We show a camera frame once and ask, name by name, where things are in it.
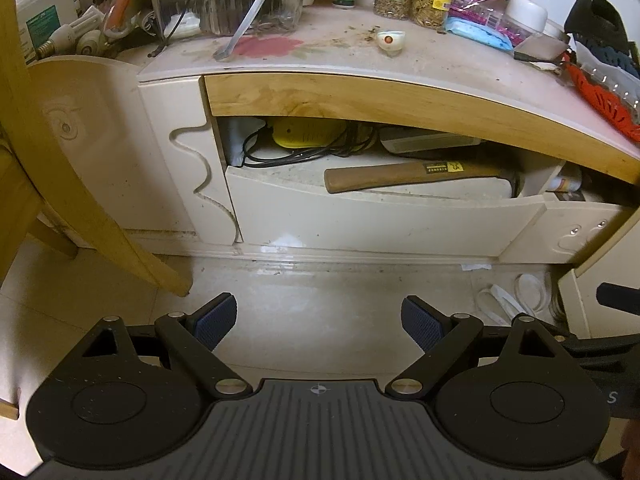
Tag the cream cabinet door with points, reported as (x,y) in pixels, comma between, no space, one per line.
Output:
(580,310)

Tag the small white cap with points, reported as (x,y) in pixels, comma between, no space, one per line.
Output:
(390,41)

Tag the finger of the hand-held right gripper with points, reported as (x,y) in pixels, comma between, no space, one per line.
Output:
(605,344)
(620,300)

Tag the dark flat card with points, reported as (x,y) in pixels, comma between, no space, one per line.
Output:
(542,50)

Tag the cream cabinet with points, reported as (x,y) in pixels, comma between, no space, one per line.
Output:
(165,160)

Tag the white lidded jar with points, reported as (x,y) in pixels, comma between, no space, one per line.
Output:
(525,12)

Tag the clear plastic bag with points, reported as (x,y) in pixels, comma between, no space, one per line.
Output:
(615,80)

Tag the white jug green label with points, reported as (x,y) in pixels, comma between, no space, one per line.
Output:
(42,10)

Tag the white spiral light bulb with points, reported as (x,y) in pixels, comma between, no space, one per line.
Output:
(70,27)

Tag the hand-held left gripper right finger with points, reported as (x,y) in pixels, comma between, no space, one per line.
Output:
(422,322)

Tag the white paper scrap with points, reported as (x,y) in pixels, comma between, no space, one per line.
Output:
(477,266)

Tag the blue face mask pack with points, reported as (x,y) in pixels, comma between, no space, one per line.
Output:
(475,35)

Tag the wooden chair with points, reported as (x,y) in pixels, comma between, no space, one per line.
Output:
(75,185)

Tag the white flat box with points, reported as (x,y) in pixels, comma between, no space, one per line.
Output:
(425,142)

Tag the pink packet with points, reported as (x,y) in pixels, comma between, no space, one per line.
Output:
(480,12)

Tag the white round light bulb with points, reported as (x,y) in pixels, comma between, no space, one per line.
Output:
(92,41)

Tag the orange plastic basket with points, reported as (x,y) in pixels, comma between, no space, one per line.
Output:
(600,100)

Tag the white bottle red label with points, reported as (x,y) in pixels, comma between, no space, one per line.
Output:
(567,180)

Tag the white plastic bag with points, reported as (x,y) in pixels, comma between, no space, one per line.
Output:
(232,140)

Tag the cream drawer with metal screws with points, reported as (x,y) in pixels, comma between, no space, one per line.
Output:
(545,240)

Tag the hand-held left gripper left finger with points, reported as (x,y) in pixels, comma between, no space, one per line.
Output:
(217,322)

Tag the black cloth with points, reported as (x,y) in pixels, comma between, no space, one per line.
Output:
(595,15)

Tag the yellow plastic device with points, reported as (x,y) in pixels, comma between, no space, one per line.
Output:
(305,132)

